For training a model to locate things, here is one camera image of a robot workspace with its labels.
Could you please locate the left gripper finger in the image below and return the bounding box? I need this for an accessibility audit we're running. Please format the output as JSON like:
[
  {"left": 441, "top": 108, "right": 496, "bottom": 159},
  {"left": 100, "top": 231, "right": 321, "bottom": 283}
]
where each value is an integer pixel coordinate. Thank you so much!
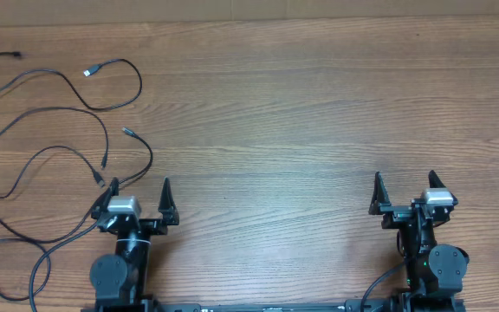
[
  {"left": 90, "top": 177, "right": 120, "bottom": 220},
  {"left": 158, "top": 177, "right": 179, "bottom": 225}
]

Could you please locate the black USB cable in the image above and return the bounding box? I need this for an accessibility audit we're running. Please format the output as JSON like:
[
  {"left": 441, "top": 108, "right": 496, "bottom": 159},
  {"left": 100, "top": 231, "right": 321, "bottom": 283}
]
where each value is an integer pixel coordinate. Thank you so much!
[{"left": 0, "top": 49, "right": 144, "bottom": 112}]

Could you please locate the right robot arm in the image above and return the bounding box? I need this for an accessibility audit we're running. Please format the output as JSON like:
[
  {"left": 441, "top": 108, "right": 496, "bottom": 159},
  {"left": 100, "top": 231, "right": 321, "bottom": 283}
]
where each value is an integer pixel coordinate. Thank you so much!
[{"left": 360, "top": 171, "right": 470, "bottom": 312}]

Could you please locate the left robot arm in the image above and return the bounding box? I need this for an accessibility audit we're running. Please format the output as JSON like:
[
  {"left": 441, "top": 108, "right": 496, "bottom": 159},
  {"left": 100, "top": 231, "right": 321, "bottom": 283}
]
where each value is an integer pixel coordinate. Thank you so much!
[{"left": 90, "top": 179, "right": 179, "bottom": 311}]

